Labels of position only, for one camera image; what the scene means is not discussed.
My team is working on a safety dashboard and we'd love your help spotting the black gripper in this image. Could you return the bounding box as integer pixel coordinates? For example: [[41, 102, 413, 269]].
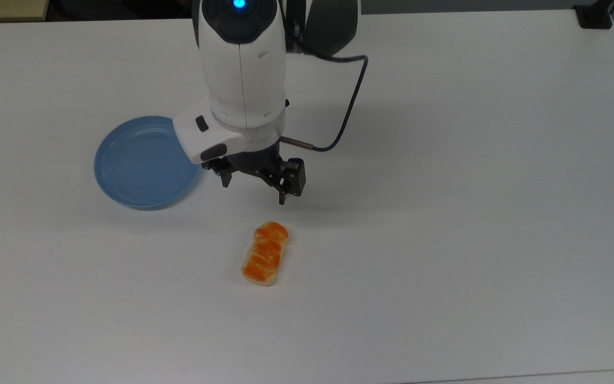
[[201, 140, 308, 206]]

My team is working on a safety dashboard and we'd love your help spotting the braided orange bread loaf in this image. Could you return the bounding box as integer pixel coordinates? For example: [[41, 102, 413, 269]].
[[241, 221, 289, 287]]

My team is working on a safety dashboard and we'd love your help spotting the round blue plate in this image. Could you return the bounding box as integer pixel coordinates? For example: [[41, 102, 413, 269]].
[[93, 115, 203, 210]]

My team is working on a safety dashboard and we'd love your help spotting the light wooden side table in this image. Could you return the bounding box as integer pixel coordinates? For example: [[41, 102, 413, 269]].
[[0, 0, 50, 23]]

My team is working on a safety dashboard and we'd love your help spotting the black table clamp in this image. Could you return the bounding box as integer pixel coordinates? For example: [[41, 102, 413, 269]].
[[573, 0, 614, 29]]

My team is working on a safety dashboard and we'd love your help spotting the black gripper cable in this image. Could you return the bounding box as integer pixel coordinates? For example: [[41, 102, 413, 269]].
[[279, 0, 370, 154]]

